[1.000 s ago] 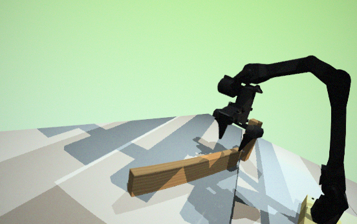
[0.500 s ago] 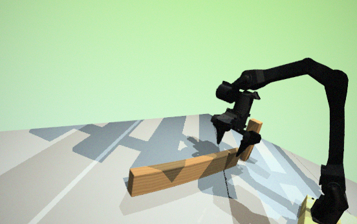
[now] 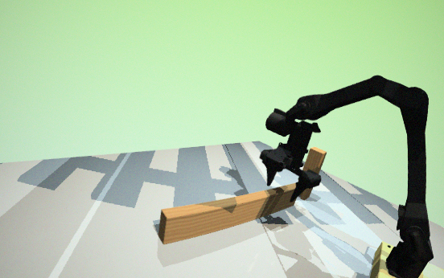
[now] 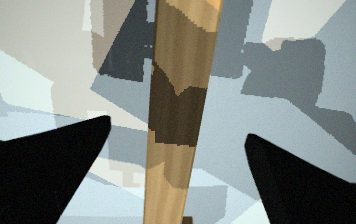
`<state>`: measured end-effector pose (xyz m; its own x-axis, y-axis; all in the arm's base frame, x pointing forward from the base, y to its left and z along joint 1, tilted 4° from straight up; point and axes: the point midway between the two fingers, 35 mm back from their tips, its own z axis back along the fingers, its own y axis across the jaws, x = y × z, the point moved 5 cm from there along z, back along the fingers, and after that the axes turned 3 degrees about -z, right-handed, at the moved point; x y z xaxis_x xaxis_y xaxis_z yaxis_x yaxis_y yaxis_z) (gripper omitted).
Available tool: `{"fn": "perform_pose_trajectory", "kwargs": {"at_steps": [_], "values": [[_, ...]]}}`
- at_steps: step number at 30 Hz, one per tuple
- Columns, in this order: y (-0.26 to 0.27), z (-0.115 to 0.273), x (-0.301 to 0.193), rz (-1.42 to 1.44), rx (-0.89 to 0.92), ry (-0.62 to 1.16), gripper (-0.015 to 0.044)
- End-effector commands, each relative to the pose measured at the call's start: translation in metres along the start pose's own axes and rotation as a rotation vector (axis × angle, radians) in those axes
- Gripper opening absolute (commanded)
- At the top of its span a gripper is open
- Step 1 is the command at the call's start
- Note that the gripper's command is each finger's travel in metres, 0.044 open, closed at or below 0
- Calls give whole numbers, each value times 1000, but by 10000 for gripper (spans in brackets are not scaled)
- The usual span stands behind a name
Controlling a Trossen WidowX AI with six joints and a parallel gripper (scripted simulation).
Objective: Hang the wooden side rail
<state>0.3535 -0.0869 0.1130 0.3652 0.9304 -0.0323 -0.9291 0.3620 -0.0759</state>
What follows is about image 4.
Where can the wooden post with slot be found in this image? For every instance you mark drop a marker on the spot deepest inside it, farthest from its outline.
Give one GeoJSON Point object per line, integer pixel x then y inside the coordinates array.
{"type": "Point", "coordinates": [187, 220]}

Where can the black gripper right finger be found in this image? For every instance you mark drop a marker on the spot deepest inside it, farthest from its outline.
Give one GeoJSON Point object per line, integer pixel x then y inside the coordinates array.
{"type": "Point", "coordinates": [294, 191]}

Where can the wooden rail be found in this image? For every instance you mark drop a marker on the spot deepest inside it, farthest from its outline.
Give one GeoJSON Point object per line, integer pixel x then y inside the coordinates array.
{"type": "Point", "coordinates": [184, 42]}

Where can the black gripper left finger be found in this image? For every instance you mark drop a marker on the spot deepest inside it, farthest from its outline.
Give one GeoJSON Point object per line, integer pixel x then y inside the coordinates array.
{"type": "Point", "coordinates": [40, 173]}

